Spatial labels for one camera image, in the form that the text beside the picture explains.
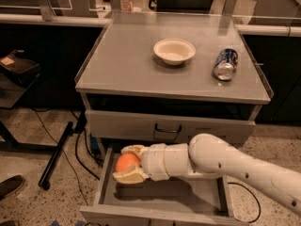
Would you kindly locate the black metal stand leg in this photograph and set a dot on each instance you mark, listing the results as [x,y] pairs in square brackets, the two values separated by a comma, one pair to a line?
[44,181]

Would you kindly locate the grey drawer cabinet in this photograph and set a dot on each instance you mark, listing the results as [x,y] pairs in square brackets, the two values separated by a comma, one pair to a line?
[166,77]

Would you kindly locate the orange fruit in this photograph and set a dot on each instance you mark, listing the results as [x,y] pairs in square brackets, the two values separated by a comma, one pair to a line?
[125,161]

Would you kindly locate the open middle drawer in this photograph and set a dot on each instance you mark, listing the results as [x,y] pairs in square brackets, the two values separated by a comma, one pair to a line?
[175,202]

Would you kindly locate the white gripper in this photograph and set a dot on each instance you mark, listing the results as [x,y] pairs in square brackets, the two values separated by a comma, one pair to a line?
[154,162]

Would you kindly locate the white paper bowl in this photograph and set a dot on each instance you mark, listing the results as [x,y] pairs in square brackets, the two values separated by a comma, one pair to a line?
[174,52]

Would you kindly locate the black drawer handle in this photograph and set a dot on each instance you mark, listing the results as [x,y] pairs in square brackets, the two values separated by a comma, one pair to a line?
[164,130]

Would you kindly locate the dark shoe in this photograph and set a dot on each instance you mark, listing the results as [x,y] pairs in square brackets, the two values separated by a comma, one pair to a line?
[11,185]

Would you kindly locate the black box with label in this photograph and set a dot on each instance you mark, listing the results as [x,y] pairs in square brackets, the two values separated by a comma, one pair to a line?
[18,69]

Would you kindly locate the white horizontal rail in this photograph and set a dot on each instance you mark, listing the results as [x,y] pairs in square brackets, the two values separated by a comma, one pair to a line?
[57,21]

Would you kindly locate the blue soda can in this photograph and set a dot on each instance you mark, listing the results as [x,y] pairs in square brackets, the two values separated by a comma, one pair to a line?
[226,64]

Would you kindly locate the upper drawer with handle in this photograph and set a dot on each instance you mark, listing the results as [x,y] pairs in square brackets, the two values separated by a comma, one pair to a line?
[140,127]

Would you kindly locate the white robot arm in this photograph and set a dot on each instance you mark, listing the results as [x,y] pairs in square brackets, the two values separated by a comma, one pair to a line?
[206,157]

